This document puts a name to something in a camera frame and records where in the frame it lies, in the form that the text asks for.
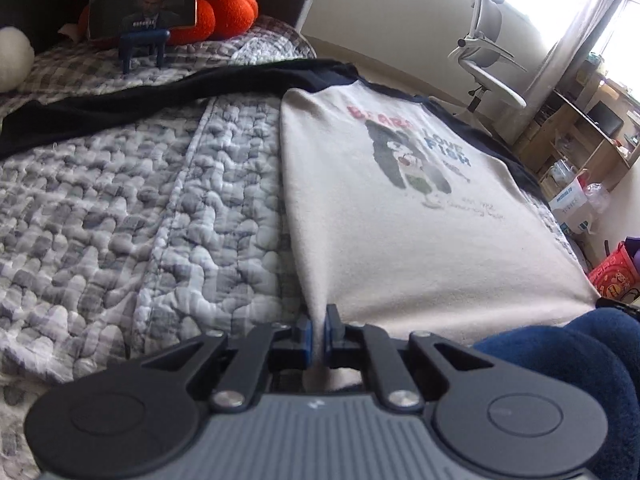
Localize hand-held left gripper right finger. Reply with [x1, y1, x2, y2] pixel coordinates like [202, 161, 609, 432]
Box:
[322, 304, 494, 413]

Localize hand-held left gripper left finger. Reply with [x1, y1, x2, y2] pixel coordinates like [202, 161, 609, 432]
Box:
[140, 312, 316, 413]

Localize cream shirt with dark sleeves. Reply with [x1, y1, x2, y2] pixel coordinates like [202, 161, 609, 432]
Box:
[0, 58, 601, 396]

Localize grey patterned quilt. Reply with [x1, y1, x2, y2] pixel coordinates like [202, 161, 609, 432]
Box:
[0, 14, 588, 480]

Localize person's blue trousers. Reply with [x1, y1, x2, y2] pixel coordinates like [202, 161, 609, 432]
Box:
[472, 307, 640, 480]

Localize white cardboard box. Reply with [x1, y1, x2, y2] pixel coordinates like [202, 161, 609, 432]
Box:
[547, 170, 601, 233]

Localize red printed bag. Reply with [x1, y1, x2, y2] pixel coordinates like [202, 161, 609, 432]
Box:
[587, 242, 640, 301]

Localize white office chair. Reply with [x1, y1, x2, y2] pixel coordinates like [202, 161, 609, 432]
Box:
[447, 0, 528, 116]

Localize wooden desk shelf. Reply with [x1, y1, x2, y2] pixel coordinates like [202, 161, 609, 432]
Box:
[515, 67, 640, 186]

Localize orange pumpkin cushion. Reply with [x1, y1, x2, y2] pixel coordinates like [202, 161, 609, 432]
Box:
[80, 0, 276, 48]

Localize blue phone stand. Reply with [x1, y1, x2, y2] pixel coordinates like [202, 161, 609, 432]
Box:
[118, 30, 172, 75]

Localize black monitor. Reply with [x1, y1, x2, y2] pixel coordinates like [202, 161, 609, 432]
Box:
[587, 102, 623, 136]

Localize smartphone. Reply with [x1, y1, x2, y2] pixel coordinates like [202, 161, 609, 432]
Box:
[87, 0, 200, 41]

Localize grey curtain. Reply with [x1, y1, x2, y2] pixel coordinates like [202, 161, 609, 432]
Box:
[517, 0, 631, 131]

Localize white plush toy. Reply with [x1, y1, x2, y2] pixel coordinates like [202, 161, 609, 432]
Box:
[0, 26, 36, 93]

